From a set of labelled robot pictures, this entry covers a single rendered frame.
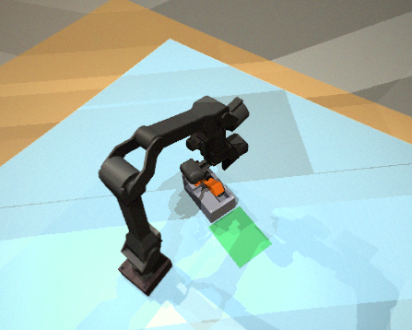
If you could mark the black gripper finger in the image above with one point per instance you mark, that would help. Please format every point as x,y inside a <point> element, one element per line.
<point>227,162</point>
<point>207,176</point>

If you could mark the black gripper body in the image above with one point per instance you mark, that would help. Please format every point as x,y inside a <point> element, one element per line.
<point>195,172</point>

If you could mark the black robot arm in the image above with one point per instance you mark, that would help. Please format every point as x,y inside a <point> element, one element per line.
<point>208,120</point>

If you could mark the orange l-shaped part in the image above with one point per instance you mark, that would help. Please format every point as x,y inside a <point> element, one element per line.
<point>213,186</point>

